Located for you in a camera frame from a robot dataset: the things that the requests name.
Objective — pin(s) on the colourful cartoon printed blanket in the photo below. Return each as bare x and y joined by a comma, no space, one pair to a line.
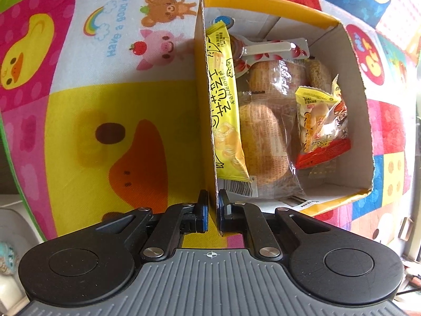
82,121

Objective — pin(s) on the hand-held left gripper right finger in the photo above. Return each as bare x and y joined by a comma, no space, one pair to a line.
224,215

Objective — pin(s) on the clear round bread packet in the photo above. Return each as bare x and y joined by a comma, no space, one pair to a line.
263,138
276,75

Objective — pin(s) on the yellow snack bar packet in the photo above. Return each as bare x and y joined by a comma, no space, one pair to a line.
225,105

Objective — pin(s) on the red yellow biscuit snack bag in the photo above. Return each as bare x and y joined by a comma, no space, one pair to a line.
315,128

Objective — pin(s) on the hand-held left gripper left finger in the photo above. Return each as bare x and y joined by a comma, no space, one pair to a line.
204,215

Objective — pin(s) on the yellow cardboard box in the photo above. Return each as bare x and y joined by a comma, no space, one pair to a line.
355,121

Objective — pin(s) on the jelly cup with white spoon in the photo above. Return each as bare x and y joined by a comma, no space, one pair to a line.
253,64

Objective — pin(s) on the teal patterned egg ornament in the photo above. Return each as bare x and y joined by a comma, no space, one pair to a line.
8,258

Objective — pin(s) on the white furniture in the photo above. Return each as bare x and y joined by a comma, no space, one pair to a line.
16,220

